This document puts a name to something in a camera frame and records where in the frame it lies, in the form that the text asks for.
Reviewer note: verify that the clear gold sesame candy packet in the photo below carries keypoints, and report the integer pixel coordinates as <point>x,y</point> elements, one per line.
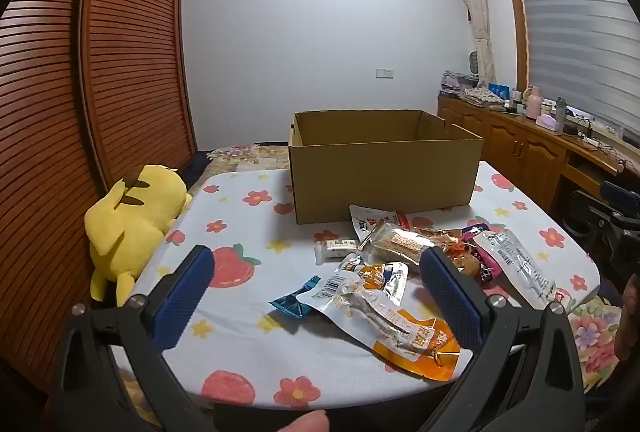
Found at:
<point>400,244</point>

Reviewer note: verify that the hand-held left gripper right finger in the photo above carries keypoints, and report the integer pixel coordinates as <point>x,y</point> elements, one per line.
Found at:
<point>450,307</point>

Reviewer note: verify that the pink thermos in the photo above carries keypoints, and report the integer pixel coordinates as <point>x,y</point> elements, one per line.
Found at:
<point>533,101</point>

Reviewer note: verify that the brown louvered wardrobe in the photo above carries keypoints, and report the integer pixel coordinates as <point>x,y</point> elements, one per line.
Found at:
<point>60,111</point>

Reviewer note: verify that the blue snack packet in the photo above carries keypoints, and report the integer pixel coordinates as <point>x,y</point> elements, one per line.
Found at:
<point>290,304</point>

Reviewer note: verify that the orange red snack packet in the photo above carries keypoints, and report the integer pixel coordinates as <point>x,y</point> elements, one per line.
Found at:
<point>440,237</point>

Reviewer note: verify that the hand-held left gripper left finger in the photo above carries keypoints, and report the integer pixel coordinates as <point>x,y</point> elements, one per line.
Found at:
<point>185,297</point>

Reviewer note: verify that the folded patterned cloth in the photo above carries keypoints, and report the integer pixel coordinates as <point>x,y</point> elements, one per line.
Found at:
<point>482,95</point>

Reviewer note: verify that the small white fan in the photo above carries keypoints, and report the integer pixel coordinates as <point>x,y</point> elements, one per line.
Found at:
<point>475,69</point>

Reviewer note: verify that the clear white snack packet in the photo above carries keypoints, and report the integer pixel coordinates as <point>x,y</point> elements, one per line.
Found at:
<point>515,262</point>

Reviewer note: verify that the small white candy packet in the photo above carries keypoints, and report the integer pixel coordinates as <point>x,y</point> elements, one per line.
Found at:
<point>335,251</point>

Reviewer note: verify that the brown pastry packet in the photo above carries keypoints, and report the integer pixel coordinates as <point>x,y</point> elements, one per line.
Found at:
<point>462,264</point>

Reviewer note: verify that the green bottle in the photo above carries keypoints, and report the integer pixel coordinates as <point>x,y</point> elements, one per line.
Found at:
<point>561,111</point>

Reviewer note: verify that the white power strip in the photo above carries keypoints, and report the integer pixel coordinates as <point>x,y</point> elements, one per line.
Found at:
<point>595,139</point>

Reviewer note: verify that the brown cardboard box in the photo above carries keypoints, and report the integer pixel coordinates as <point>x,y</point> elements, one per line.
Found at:
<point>380,171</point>

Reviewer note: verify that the grey striped window blind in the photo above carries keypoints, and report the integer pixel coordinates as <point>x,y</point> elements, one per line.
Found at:
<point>580,26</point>

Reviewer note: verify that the yellow plush toy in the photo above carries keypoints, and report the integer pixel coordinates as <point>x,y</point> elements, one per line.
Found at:
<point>130,222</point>

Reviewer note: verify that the stack of pale cloths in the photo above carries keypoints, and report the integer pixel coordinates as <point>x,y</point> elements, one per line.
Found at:
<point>456,81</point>

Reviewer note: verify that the strawberry printed cloth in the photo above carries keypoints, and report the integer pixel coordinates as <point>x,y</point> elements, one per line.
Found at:
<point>240,357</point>

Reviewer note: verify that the pink tissue box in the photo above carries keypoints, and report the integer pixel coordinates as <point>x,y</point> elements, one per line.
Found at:
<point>547,122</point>

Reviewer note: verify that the person's right hand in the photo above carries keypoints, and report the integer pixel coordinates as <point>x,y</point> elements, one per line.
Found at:
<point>631,322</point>

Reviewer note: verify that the wooden cabinet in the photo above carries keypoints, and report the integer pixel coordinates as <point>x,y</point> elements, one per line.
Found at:
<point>520,146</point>

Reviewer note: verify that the white wall switch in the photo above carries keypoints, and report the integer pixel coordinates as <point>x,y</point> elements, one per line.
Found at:
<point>384,72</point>

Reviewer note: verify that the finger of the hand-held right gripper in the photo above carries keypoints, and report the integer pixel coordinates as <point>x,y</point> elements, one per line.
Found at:
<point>620,191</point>
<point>595,212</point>

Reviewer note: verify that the large orange snack pouch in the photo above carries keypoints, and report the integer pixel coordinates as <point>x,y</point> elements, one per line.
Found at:
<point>415,342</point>

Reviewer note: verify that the beige patterned curtain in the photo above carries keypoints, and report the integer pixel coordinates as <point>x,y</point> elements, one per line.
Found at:
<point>477,11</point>

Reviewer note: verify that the white orange snack pouch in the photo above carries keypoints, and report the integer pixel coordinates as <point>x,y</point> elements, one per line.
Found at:
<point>380,279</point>

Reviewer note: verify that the white red snack packet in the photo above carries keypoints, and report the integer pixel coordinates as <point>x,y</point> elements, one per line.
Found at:
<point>367,219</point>

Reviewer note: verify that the person's left hand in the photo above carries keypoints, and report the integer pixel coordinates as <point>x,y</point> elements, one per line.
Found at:
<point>305,423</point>

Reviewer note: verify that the purple snack packet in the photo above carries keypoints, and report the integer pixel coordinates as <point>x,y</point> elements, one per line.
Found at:
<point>489,269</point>

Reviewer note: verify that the blue box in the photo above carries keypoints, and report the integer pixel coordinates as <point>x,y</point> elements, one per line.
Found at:
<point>498,90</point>

